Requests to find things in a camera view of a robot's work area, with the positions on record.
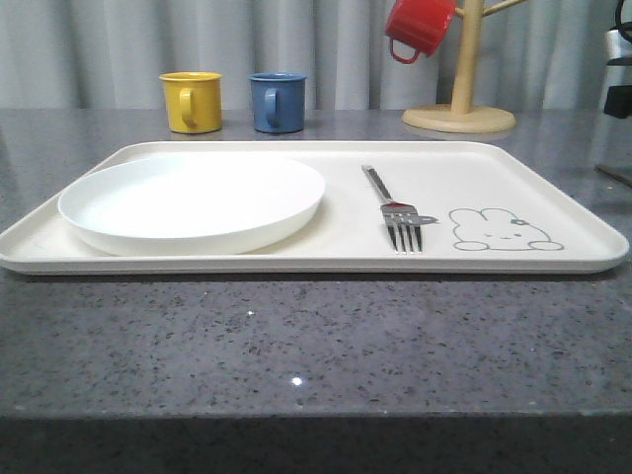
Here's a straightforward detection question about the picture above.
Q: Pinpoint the silver fork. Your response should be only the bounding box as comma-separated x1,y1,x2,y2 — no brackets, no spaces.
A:
361,165,423,254

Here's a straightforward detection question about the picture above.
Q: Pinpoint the wooden mug tree stand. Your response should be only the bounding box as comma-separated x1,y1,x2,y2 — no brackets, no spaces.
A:
402,0,523,133

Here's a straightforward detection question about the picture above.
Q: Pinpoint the yellow mug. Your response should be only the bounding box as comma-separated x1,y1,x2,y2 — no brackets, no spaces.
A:
159,71,223,134

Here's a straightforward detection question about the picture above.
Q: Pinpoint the grey curtain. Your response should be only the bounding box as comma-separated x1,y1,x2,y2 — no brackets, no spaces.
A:
1,1,631,112

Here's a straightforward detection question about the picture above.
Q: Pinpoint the red mug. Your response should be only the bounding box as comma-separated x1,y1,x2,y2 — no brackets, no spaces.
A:
385,0,457,64

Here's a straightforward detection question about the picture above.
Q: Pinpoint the blue mug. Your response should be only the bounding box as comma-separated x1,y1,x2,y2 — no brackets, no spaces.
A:
249,72,307,134

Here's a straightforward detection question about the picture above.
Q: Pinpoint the white round plate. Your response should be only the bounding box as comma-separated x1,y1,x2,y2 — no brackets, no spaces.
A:
57,152,326,256

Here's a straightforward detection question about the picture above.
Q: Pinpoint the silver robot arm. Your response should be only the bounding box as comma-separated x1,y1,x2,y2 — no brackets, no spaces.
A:
603,29,631,119

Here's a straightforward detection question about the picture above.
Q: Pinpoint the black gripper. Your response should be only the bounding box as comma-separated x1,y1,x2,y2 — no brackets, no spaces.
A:
603,85,632,119

